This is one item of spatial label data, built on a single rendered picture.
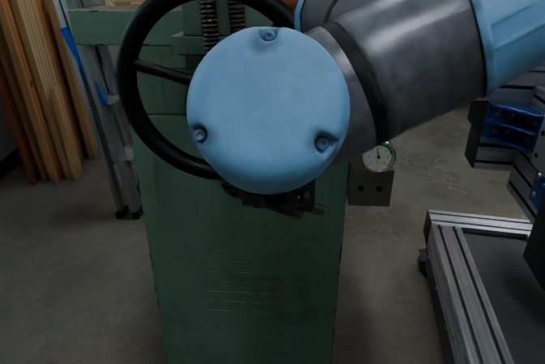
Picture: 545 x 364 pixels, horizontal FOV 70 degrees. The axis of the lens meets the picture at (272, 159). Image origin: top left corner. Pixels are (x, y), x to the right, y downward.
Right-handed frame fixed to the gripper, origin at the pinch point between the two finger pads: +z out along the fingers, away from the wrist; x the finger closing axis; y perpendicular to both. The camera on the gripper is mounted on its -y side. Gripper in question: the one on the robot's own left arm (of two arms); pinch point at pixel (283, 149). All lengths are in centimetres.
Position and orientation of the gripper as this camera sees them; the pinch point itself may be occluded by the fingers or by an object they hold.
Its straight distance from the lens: 52.1
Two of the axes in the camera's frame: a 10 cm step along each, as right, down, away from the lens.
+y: -0.3, 10.0, -0.9
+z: 0.5, 0.9, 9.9
